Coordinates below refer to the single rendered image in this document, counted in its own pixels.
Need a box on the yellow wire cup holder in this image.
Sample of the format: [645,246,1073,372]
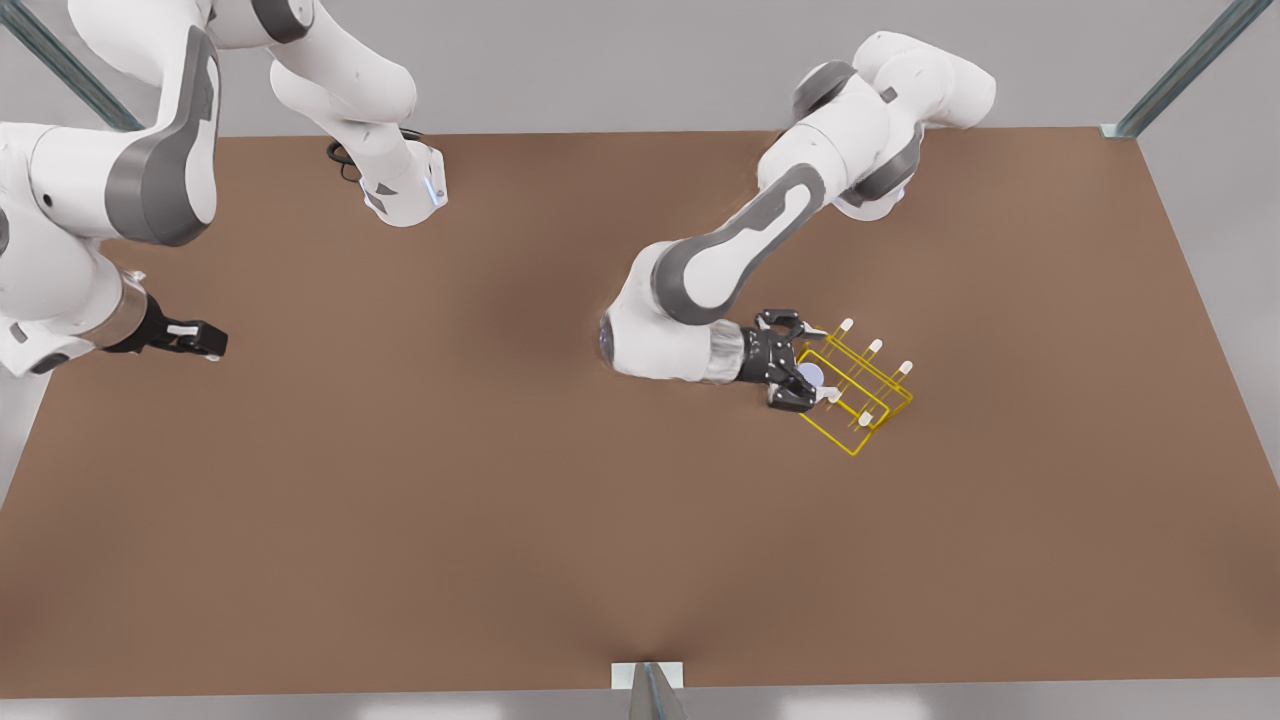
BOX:
[794,318,916,458]

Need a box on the black cable loop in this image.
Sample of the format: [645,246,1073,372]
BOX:
[326,128,427,185]

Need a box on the silver frame post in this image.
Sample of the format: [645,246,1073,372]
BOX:
[0,0,144,133]
[611,660,687,720]
[1099,0,1277,140]

